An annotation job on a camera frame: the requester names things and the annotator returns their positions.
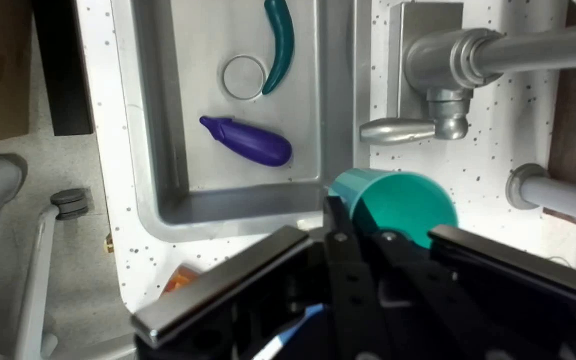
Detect wooden toy kitchen unit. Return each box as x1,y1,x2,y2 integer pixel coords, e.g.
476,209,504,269
75,0,576,316

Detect grey toy sink basin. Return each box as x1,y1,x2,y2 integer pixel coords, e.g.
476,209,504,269
110,0,374,244

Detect black flat panel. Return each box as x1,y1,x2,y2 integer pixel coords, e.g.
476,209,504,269
31,0,96,138

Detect green toy chili pepper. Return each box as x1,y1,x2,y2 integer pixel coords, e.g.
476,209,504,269
261,0,296,98

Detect green plastic cup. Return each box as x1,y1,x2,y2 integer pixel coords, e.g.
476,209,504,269
331,167,460,250

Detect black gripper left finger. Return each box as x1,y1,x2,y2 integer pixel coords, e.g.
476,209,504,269
130,192,411,360

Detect white chair base with caster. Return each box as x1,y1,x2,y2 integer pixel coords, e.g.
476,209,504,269
0,152,95,360

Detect grey kitchen support pole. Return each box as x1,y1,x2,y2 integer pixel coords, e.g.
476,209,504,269
506,162,576,228

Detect grey toy faucet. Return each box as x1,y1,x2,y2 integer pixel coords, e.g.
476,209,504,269
358,2,576,147

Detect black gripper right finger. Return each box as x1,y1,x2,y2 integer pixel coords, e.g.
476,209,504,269
426,225,576,319

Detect purple toy eggplant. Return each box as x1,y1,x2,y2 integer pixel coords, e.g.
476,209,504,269
198,114,294,168

